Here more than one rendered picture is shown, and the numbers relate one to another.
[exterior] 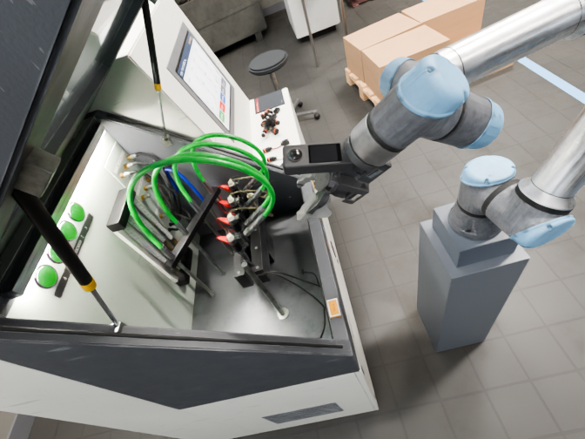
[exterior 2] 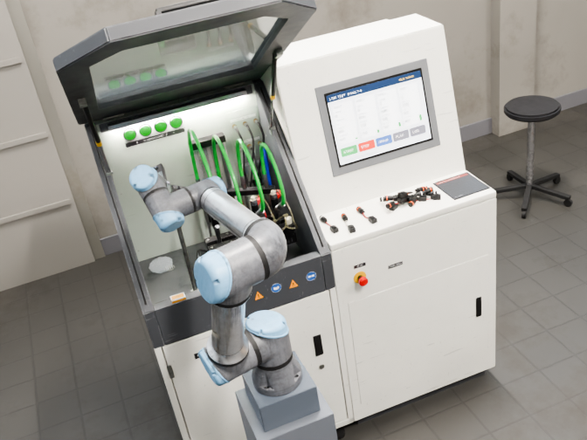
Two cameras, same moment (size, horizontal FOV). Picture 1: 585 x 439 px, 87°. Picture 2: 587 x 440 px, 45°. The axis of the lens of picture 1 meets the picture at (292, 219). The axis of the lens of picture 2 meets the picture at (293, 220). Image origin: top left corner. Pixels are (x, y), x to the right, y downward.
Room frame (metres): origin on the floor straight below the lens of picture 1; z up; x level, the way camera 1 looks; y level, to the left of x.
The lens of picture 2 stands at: (-0.14, -1.98, 2.38)
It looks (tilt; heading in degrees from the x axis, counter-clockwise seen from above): 31 degrees down; 63
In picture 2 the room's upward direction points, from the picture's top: 9 degrees counter-clockwise
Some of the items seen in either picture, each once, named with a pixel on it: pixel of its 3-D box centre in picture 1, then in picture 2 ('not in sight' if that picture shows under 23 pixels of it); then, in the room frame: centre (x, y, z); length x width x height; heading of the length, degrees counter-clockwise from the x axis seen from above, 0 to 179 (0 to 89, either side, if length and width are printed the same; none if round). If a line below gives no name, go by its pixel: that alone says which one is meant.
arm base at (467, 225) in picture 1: (477, 210); (274, 366); (0.47, -0.51, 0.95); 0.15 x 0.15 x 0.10
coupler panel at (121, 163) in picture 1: (147, 186); (249, 146); (0.93, 0.40, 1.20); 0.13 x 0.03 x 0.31; 168
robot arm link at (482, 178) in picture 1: (486, 184); (266, 336); (0.46, -0.51, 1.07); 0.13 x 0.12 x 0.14; 1
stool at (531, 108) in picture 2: not in sight; (533, 151); (2.95, 0.73, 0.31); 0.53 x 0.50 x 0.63; 90
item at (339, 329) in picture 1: (324, 259); (242, 297); (0.59, -0.04, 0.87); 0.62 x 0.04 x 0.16; 168
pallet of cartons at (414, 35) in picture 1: (421, 50); not in sight; (2.66, -1.78, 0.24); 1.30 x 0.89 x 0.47; 84
